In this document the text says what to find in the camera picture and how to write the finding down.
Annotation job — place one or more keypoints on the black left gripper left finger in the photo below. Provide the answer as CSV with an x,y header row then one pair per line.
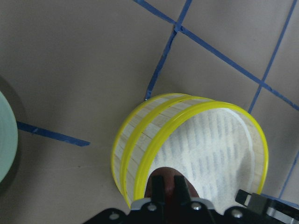
x,y
152,212

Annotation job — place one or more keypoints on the pale green round plate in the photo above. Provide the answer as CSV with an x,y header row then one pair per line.
x,y
8,137

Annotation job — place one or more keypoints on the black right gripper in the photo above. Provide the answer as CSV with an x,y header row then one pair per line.
x,y
271,209

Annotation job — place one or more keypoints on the reddish brown bun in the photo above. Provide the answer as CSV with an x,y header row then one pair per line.
x,y
167,174

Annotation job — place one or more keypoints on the yellow rimmed steamer layer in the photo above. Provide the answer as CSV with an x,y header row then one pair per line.
x,y
217,146
141,136

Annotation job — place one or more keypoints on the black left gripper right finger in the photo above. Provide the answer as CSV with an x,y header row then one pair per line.
x,y
182,199

